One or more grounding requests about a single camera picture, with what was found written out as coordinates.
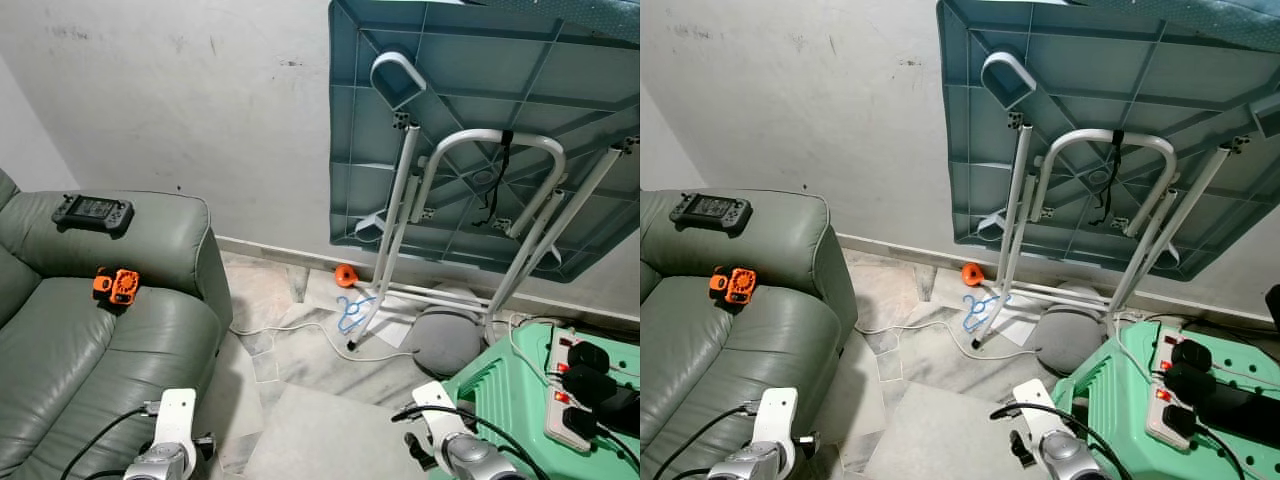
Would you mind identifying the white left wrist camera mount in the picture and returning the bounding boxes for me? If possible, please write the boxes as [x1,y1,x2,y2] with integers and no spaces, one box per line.
[757,388,801,451]
[152,388,198,453]

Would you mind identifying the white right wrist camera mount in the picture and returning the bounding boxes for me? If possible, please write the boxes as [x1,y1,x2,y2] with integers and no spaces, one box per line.
[412,381,471,441]
[1012,380,1066,441]

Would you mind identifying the blue clothes hanger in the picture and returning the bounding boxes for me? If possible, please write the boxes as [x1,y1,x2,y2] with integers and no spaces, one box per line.
[962,292,1011,335]
[335,294,379,335]

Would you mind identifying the black handheld game console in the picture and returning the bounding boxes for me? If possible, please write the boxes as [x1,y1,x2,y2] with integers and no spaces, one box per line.
[52,195,135,237]
[670,193,753,236]

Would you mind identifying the white power strip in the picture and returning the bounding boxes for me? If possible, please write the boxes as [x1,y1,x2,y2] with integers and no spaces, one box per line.
[1145,328,1201,451]
[543,330,601,453]

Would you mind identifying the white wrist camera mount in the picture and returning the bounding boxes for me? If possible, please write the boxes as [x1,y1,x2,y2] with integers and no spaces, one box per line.
[152,388,198,453]
[757,388,801,451]
[1012,380,1066,441]
[412,381,471,441]

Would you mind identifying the grey green leather sofa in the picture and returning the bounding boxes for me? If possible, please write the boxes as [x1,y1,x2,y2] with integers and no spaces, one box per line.
[0,170,233,480]
[640,188,859,480]

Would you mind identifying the teal folding table white legs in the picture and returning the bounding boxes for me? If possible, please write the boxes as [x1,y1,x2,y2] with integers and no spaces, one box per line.
[328,0,641,351]
[936,0,1280,349]

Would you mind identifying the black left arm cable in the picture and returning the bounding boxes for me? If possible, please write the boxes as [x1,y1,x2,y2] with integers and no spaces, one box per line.
[60,402,161,480]
[655,402,763,480]

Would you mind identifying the orange black small gadget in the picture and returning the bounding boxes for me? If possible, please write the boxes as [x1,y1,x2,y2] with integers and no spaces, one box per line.
[93,266,139,306]
[709,266,756,306]

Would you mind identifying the green plastic stool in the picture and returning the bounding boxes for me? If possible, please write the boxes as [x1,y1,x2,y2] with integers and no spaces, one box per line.
[1052,320,1280,480]
[428,322,641,480]

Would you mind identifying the black power adapter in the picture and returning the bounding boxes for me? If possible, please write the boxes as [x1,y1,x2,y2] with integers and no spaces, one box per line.
[570,342,626,376]
[1163,365,1217,406]
[1170,340,1214,373]
[562,365,619,407]

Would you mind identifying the black power brick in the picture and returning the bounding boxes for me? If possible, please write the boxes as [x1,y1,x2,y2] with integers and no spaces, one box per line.
[595,388,641,437]
[1195,380,1280,423]

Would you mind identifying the grey round cushion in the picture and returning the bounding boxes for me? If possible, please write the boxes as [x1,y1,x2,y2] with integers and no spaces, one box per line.
[410,307,487,378]
[1033,305,1109,377]

